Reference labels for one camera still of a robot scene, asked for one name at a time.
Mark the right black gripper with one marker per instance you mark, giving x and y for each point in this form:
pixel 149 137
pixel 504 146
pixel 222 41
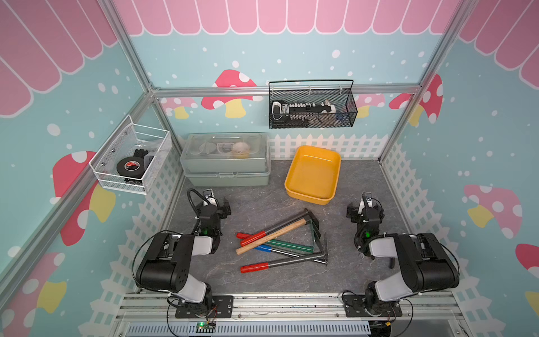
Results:
pixel 353 211

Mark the yellow plastic storage tray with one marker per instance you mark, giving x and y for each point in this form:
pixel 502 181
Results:
pixel 313 175

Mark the white socket bit set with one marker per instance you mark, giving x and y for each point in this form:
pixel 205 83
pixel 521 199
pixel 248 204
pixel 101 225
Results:
pixel 312 113

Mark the red-handled small hoe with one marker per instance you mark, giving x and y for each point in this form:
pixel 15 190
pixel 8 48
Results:
pixel 305 214

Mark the green circuit board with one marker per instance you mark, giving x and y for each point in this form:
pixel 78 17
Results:
pixel 205 327

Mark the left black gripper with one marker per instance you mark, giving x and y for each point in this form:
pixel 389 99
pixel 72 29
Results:
pixel 223 208

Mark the wooden-handled hatchet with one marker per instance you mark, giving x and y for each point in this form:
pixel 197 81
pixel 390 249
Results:
pixel 262 240

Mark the black wire mesh basket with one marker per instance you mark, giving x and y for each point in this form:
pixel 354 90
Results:
pixel 337 91

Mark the white wire wall basket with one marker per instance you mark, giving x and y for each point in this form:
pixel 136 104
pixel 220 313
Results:
pixel 131 140

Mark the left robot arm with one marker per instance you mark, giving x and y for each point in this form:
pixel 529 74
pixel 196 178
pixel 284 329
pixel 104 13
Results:
pixel 165 266

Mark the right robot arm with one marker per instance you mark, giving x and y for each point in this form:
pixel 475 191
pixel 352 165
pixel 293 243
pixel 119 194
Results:
pixel 425 264

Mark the translucent green storage box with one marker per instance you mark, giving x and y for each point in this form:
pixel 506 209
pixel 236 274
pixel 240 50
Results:
pixel 215 160

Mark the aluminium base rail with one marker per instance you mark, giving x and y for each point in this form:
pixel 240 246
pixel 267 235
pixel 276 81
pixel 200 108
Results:
pixel 295 314

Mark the black tape roll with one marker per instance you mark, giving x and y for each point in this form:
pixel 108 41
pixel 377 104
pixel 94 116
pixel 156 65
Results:
pixel 131 167

